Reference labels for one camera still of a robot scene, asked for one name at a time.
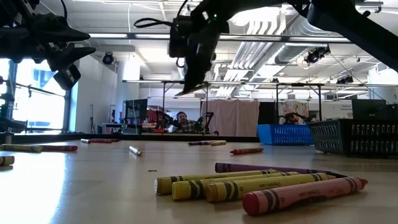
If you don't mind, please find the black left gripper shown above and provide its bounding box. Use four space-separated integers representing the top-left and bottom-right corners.
0 14 97 72

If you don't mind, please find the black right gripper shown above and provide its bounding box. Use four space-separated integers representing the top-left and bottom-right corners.
182 12 231 95

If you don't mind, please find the blue plastic basket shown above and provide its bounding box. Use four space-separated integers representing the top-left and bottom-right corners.
256 123 314 147

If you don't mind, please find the black slanted bar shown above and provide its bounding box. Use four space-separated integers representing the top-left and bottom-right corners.
14 82 67 98

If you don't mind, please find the person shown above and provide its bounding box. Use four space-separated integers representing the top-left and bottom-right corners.
172 111 197 134

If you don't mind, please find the long ceiling light bar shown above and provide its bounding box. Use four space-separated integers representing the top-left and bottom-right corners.
88 32 352 44

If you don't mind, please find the beige curtain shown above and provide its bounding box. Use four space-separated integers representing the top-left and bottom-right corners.
200 99 261 137

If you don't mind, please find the window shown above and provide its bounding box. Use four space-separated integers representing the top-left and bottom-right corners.
0 58 68 132

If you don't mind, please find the black computer monitor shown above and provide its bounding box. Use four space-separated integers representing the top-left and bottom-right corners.
124 98 149 121

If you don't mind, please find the background desk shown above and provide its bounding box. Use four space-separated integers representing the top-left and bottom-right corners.
101 123 156 135

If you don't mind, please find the floral patterned cloth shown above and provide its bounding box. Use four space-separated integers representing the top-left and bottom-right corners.
278 101 310 116

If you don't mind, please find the black ceiling track light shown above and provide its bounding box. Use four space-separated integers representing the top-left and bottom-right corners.
304 45 331 65
336 75 354 85

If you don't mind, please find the black plastic basket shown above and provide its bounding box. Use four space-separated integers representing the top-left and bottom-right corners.
307 117 398 157

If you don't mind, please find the black equipment case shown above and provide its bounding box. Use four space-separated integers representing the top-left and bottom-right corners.
351 98 398 121

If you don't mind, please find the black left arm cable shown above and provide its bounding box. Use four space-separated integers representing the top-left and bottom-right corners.
58 0 68 20

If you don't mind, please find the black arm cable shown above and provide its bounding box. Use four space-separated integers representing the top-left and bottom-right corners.
58 0 68 20
133 0 189 69

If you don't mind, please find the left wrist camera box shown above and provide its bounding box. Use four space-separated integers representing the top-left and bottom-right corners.
52 63 82 91

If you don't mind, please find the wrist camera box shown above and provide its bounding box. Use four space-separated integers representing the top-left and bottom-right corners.
52 63 82 91
169 14 195 59

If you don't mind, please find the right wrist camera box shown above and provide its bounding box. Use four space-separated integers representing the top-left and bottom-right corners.
169 14 195 59

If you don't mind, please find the black metal frame stand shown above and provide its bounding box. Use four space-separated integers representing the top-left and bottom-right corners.
160 80 210 135
275 82 323 122

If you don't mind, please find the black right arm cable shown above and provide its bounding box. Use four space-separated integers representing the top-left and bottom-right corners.
133 0 189 69

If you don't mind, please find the black aluminium table frame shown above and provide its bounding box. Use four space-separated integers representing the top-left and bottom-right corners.
0 131 261 145

